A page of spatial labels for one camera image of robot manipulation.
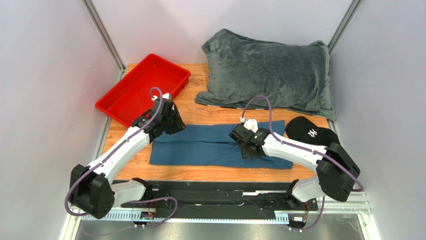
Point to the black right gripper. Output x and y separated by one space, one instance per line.
249 150

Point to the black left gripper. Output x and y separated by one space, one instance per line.
179 124

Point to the blue t shirt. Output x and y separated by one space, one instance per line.
207 145

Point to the black baseball cap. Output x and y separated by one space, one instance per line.
303 130

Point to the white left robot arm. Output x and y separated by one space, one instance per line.
92 188

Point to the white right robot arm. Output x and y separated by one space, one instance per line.
336 174

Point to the red plastic tray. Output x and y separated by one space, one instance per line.
130 97

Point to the grey plush pillow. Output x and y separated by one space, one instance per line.
264 74

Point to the left aluminium frame post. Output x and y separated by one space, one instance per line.
96 18

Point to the aluminium frame post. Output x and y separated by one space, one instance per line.
343 24
96 18

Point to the right aluminium frame post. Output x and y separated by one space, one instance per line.
343 24

